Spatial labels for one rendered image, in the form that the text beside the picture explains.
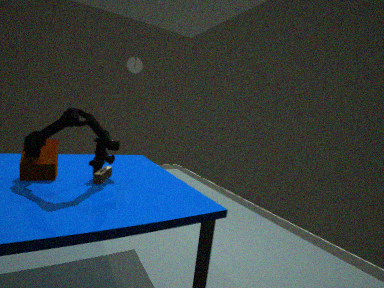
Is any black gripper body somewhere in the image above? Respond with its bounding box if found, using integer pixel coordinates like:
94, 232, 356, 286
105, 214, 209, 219
89, 149, 107, 167

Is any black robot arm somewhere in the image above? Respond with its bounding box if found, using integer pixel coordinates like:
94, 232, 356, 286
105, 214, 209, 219
24, 107, 120, 165

